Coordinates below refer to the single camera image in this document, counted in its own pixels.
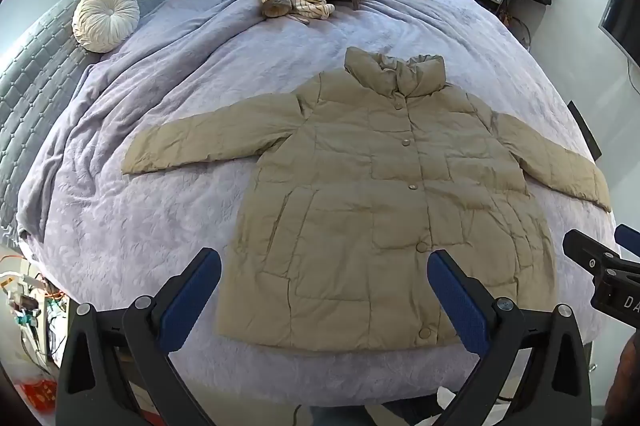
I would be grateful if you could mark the lilac bed blanket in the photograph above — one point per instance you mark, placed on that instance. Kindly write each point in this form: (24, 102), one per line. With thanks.
(190, 106)

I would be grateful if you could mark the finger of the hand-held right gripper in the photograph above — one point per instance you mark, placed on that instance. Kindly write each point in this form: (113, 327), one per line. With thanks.
(582, 248)
(629, 238)

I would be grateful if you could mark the wall mounted television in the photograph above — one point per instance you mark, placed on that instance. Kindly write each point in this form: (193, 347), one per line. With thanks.
(622, 18)

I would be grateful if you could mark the beige puffer jacket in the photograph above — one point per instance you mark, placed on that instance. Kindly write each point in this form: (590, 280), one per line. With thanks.
(380, 216)

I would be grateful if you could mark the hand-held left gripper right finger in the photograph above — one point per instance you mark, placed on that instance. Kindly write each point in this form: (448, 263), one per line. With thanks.
(457, 301)

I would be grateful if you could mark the round white pleated pillow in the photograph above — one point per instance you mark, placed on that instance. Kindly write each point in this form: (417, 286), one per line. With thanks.
(106, 18)

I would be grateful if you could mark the red box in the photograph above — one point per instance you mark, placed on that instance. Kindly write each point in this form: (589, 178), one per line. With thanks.
(37, 396)

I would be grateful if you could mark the grey quilted headboard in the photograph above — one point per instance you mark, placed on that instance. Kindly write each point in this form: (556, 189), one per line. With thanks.
(35, 71)

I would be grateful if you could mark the person's right forearm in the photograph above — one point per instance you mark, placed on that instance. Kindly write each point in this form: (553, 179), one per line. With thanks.
(625, 381)

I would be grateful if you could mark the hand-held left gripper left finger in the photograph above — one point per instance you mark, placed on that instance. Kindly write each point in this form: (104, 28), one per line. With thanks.
(192, 301)

